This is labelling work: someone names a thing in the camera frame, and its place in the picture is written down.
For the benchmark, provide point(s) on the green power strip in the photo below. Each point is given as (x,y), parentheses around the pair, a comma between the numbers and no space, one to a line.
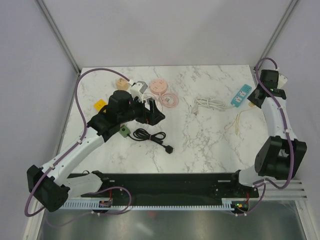
(124,131)

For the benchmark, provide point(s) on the white slotted cable duct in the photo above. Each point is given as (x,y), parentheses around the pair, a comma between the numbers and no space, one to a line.
(100,204)

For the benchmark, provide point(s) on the left aluminium frame post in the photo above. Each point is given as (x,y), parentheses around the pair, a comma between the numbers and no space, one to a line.
(57,34)

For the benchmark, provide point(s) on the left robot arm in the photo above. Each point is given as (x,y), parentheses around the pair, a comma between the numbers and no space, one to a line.
(48,183)

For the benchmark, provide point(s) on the teal power strip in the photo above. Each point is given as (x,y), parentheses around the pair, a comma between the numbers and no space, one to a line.
(241,95)

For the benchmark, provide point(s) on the beige cube plug adapter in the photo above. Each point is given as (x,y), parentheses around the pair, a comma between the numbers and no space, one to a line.
(122,84)

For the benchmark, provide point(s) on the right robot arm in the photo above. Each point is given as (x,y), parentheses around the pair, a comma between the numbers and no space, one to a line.
(281,155)

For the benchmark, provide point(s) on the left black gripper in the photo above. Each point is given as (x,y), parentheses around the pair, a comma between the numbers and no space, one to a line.
(151,117)

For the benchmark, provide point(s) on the aluminium frame post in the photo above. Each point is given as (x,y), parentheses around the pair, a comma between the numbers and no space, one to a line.
(57,34)
(280,27)

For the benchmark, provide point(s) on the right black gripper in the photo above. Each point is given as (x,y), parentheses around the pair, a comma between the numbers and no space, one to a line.
(251,97)

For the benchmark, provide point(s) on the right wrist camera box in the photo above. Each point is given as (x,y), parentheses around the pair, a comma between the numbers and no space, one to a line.
(282,80)

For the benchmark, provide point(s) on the yellow cube plug adapter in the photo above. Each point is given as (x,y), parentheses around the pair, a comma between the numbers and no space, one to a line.
(99,105)

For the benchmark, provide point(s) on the pink round power strip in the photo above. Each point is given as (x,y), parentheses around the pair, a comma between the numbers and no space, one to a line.
(158,86)

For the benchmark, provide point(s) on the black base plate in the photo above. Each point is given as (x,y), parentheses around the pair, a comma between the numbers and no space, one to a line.
(171,189)

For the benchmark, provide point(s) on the right aluminium frame post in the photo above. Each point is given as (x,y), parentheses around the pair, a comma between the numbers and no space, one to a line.
(280,27)

